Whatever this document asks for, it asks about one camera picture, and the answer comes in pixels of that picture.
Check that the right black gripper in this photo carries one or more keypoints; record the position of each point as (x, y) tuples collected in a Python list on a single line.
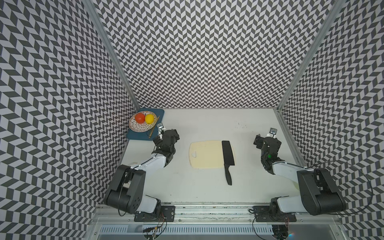
[(258, 140)]

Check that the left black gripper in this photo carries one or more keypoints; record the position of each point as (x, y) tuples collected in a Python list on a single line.
[(157, 142)]

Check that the cream plastic cutting board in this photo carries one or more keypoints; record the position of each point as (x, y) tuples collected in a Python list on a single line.
[(208, 154)]

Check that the black cleaver knife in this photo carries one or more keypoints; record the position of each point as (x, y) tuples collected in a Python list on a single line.
[(229, 160)]

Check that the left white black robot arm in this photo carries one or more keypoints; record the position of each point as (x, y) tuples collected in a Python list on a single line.
[(126, 189)]

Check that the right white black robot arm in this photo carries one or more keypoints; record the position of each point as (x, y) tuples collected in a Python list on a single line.
[(319, 193)]

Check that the wooden chopstick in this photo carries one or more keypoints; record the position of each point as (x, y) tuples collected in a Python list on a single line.
[(153, 128)]

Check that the yellow lemon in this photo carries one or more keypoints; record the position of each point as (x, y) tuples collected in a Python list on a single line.
[(149, 118)]

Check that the teal rectangular tray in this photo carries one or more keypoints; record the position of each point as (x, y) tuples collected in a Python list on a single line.
[(131, 135)]

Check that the patterned ceramic plate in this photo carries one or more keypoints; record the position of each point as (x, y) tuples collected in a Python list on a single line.
[(140, 128)]

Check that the red tomato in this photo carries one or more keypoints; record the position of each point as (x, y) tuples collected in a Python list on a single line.
[(140, 118)]

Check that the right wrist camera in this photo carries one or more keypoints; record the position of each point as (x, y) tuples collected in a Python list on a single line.
[(272, 133)]

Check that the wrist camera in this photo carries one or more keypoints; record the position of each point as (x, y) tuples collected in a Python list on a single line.
[(161, 128), (272, 133)]

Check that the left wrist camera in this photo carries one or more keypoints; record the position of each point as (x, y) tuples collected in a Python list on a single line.
[(161, 128)]

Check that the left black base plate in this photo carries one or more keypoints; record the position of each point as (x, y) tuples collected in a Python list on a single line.
[(162, 214)]

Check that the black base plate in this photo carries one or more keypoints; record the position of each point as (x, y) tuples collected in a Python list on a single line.
[(263, 214), (162, 214)]

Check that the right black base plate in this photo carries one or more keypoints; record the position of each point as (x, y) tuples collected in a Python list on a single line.
[(263, 214)]

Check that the aluminium front rail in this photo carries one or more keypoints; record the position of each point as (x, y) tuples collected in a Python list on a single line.
[(210, 213)]

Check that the right aluminium corner post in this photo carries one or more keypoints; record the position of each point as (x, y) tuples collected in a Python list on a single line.
[(321, 35)]

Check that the aluminium corner post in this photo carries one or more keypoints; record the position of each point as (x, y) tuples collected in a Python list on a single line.
[(94, 17), (321, 35)]

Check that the left aluminium corner post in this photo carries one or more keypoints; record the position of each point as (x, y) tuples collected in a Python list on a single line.
[(94, 17)]

